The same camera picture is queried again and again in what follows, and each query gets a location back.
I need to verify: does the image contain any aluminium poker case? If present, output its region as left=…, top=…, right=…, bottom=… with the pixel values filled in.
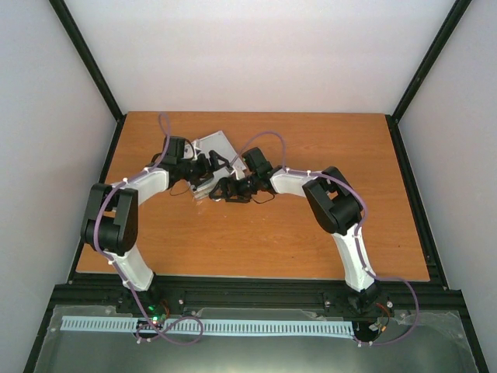
left=188, top=131, right=247, bottom=200

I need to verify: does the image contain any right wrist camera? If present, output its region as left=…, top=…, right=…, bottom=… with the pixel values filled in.
left=232, top=147, right=273, bottom=177

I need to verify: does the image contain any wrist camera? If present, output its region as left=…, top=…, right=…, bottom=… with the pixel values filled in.
left=183, top=139, right=201, bottom=161
left=232, top=147, right=273, bottom=177

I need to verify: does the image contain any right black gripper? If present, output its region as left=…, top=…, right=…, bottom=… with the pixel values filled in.
left=214, top=173, right=260, bottom=203

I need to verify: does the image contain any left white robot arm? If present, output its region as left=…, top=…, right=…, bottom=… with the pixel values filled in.
left=81, top=150, right=229, bottom=313

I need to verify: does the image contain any light blue cable duct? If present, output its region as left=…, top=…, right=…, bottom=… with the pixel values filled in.
left=60, top=315, right=354, bottom=339

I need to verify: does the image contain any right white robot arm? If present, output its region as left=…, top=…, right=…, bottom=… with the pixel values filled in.
left=209, top=166, right=380, bottom=315

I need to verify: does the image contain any black aluminium frame rail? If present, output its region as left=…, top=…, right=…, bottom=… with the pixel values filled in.
left=49, top=274, right=468, bottom=320

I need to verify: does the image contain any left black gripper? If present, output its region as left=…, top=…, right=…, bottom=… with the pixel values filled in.
left=179, top=152, right=230, bottom=190

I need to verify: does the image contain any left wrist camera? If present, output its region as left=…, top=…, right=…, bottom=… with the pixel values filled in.
left=183, top=139, right=201, bottom=161

